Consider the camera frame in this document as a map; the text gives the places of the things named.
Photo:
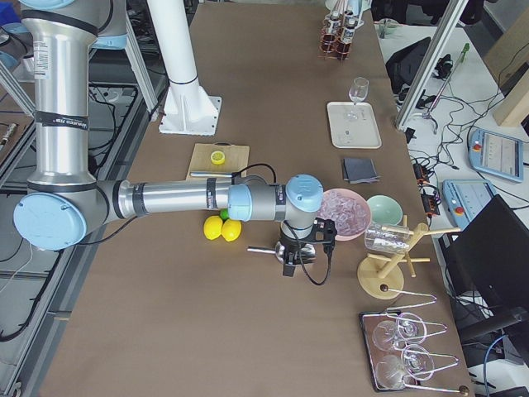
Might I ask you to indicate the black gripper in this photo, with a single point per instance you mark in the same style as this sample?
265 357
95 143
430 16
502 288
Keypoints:
292 246

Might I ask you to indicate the copper wire bottle basket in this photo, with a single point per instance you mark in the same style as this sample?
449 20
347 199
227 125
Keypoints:
330 45

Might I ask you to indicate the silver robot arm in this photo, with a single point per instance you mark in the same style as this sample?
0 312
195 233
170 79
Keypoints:
66 202

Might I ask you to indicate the tea bottle white cap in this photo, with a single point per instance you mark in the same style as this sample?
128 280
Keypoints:
348 31

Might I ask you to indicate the metal ice scoop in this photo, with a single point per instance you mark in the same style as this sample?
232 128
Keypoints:
308 253

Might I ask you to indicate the yellow lemon right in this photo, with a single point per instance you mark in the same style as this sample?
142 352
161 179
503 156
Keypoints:
231 230

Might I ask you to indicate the yellow lemon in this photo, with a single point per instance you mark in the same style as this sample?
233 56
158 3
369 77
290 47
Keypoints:
212 227
231 230

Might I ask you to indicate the pink bowl with ice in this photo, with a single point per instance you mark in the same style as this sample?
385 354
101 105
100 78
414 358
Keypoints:
348 210

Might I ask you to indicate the green lime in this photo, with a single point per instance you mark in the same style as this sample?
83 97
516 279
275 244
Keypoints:
224 215

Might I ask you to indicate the yellow lemon left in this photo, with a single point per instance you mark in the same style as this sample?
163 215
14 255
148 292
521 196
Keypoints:
212 227

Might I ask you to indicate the wooden cup tree stand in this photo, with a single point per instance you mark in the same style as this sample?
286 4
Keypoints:
379 273

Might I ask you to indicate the glass jar on stand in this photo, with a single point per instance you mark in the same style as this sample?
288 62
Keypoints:
391 239

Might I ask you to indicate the green ceramic bowl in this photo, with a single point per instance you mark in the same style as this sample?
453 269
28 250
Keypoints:
385 210

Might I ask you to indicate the grey folded cloth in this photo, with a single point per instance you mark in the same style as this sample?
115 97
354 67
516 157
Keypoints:
359 170

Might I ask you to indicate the steel muddler black tip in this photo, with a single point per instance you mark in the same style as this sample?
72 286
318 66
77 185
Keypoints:
210 174

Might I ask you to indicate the wooden cutting board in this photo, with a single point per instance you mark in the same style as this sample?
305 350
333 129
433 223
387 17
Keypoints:
236 158

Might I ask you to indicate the lemon half slice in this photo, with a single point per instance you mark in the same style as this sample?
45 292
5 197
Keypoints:
218 157

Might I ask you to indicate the upper hanging wine glass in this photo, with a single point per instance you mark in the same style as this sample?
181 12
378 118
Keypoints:
399 331

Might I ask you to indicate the hanging wine glass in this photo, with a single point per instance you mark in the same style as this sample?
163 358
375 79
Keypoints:
399 331
413 365

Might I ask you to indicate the black glass rack tray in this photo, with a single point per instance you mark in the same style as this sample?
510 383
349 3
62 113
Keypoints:
368 321

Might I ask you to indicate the lower hanging wine glass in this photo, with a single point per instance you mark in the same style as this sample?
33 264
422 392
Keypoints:
413 365

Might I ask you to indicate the cream rabbit tray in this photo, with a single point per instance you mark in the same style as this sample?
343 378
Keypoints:
353 126

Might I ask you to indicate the blue teach pendant near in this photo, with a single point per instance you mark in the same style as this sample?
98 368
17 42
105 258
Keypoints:
465 198

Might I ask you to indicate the blue teach pendant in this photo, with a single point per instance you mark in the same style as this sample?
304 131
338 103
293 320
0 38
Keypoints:
465 198
496 154

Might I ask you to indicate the clear wine glass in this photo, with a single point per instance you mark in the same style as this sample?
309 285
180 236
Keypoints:
358 92

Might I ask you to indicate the black monitor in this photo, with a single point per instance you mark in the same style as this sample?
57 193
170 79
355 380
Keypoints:
491 255

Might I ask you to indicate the blue teach pendant far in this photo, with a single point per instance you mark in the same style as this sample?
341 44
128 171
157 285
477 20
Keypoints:
496 154

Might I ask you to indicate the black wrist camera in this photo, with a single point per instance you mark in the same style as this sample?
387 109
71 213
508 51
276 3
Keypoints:
324 232

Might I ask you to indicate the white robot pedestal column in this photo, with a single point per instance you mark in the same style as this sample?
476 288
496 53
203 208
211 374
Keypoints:
188 109

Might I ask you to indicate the aluminium frame post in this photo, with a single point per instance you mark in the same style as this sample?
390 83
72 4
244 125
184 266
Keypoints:
438 42

